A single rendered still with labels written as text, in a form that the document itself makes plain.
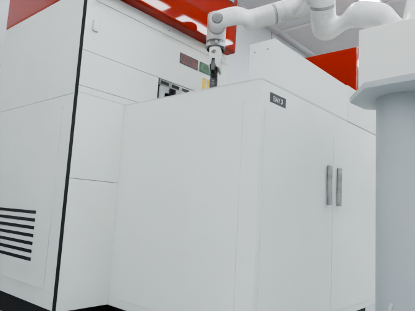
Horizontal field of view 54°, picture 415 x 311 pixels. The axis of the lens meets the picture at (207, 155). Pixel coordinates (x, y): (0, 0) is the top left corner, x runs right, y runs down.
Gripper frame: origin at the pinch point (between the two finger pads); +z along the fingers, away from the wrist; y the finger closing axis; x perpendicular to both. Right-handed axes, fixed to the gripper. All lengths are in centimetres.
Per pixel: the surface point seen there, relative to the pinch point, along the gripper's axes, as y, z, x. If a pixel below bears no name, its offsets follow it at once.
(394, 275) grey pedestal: -50, 69, -59
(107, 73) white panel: -29.5, 5.9, 35.6
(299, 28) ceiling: 327, -177, -58
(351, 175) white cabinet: -2, 37, -57
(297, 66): -39, 7, -33
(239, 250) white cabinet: -53, 65, -17
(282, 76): -47, 13, -28
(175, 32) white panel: -2.3, -22.3, 18.0
